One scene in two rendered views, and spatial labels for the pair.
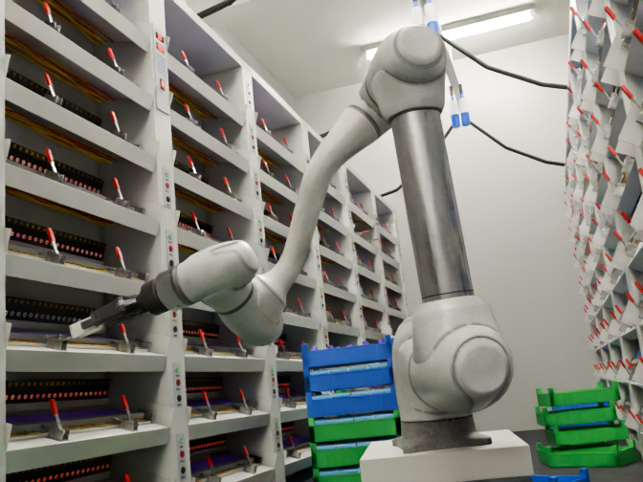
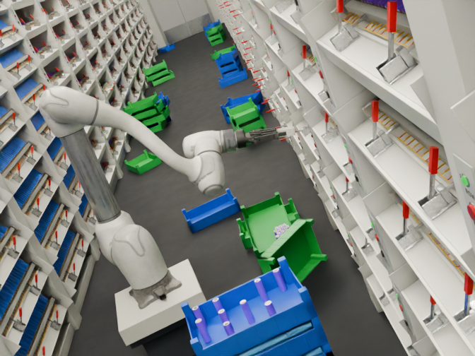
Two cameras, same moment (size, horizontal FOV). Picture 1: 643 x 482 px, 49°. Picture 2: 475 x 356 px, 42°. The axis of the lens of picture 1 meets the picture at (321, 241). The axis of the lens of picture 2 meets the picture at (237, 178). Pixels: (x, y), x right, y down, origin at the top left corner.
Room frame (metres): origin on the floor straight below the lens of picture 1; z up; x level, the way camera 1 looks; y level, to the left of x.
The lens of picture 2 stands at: (3.77, -0.28, 1.35)
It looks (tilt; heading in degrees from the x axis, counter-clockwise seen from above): 20 degrees down; 166
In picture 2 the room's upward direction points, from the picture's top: 23 degrees counter-clockwise
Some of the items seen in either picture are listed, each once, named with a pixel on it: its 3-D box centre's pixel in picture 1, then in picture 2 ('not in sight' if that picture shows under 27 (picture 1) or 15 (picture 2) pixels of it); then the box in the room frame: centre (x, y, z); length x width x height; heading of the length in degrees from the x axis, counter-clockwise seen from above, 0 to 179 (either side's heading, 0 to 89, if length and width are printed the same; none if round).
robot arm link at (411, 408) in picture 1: (431, 365); (136, 253); (1.53, -0.21, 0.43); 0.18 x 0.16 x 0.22; 9
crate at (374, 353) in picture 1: (350, 352); (246, 309); (2.43, -0.06, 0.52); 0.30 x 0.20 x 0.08; 81
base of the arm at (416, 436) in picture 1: (436, 430); (153, 285); (1.57, -0.21, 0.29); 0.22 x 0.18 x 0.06; 4
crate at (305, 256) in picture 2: not in sight; (294, 258); (1.59, 0.35, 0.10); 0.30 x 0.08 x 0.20; 117
